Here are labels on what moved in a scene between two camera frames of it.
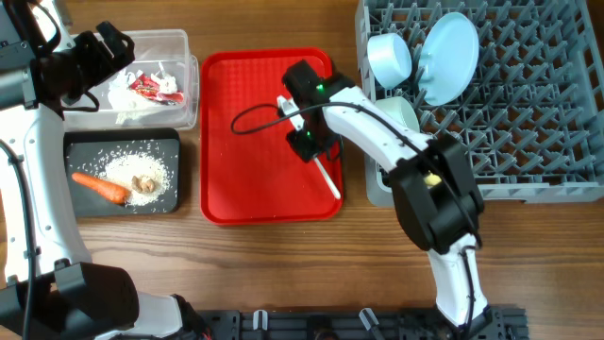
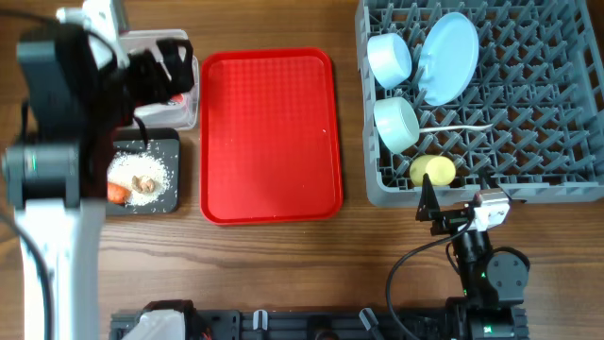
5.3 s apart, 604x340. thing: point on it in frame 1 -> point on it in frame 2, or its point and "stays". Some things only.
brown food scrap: x=144 y=187 stays
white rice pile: x=143 y=175 stays
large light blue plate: x=447 y=59 stays
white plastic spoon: x=327 y=178 -> x=459 y=127
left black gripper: x=106 y=64 -> x=159 y=87
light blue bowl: x=389 y=58 stays
